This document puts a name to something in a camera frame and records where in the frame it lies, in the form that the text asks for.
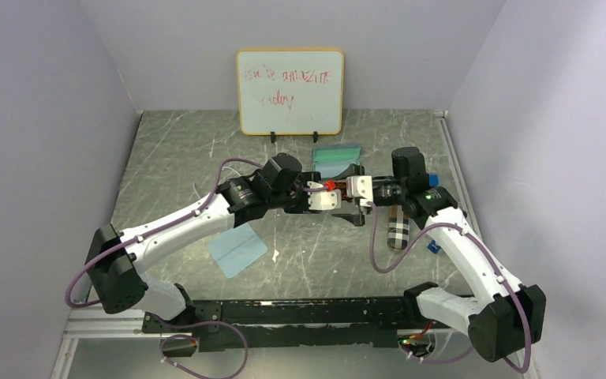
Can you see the white frame sunglasses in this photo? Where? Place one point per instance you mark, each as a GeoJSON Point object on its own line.
{"type": "Point", "coordinates": [201, 187]}

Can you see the small blue box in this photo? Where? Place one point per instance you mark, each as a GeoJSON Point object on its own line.
{"type": "Point", "coordinates": [433, 180]}

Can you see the light blue cloth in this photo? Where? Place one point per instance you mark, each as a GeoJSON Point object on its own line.
{"type": "Point", "coordinates": [330, 170]}
{"type": "Point", "coordinates": [236, 249]}

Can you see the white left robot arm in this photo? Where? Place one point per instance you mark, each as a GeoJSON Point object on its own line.
{"type": "Point", "coordinates": [117, 262]}

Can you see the plaid glasses case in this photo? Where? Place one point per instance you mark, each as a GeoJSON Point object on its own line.
{"type": "Point", "coordinates": [398, 228]}

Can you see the brown tortoise sunglasses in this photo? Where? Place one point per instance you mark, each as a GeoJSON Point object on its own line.
{"type": "Point", "coordinates": [342, 186]}

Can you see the yellow framed whiteboard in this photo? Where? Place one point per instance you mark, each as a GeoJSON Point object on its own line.
{"type": "Point", "coordinates": [290, 91]}

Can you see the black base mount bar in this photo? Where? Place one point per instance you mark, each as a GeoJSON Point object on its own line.
{"type": "Point", "coordinates": [218, 325]}

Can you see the small blue card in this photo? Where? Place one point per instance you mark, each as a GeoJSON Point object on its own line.
{"type": "Point", "coordinates": [434, 247]}

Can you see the blue glasses case green lining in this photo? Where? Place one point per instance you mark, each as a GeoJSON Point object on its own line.
{"type": "Point", "coordinates": [336, 153]}

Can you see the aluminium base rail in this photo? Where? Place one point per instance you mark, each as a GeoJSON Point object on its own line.
{"type": "Point", "coordinates": [500, 317]}

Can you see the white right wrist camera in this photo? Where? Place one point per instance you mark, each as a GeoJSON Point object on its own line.
{"type": "Point", "coordinates": [359, 189]}

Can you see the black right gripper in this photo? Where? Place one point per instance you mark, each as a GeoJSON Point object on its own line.
{"type": "Point", "coordinates": [353, 170]}

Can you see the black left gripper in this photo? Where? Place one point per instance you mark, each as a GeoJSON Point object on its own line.
{"type": "Point", "coordinates": [304, 207]}

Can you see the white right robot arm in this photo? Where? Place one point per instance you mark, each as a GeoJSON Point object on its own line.
{"type": "Point", "coordinates": [503, 318]}

